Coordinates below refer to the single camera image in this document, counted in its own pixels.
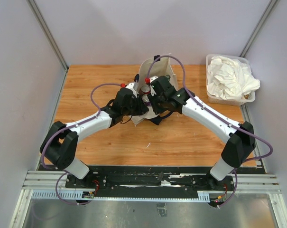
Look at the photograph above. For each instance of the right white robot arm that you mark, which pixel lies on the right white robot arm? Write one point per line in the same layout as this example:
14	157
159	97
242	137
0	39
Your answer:
238	144

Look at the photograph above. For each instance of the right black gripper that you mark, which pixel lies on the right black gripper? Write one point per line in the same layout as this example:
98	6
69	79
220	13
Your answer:
156	109

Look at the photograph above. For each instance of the aluminium rail frame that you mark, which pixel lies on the aluminium rail frame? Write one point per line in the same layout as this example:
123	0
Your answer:
256	201

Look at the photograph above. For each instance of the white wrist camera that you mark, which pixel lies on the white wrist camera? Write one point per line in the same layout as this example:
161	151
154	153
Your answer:
149	80
133	86

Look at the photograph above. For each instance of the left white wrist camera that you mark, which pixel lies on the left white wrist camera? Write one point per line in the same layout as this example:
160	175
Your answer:
133	86

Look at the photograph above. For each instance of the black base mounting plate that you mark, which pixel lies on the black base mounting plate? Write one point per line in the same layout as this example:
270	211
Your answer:
150	182

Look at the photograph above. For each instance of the crumpled white cloth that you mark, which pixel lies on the crumpled white cloth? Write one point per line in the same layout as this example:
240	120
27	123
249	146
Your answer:
230	79

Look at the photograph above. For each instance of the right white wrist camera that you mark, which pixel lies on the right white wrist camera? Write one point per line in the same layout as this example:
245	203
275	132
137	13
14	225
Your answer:
149	80

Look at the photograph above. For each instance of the cream canvas tote bag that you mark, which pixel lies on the cream canvas tote bag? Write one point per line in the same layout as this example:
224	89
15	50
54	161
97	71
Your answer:
153	68

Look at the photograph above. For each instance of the purple Fanta can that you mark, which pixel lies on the purple Fanta can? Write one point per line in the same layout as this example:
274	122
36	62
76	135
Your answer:
146	100

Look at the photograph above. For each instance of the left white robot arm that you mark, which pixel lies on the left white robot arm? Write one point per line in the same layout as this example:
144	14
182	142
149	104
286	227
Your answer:
60	143

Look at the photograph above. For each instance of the white plastic basket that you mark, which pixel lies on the white plastic basket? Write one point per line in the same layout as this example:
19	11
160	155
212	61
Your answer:
247	99

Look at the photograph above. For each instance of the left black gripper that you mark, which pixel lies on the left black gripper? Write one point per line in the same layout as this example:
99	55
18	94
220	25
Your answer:
142	108

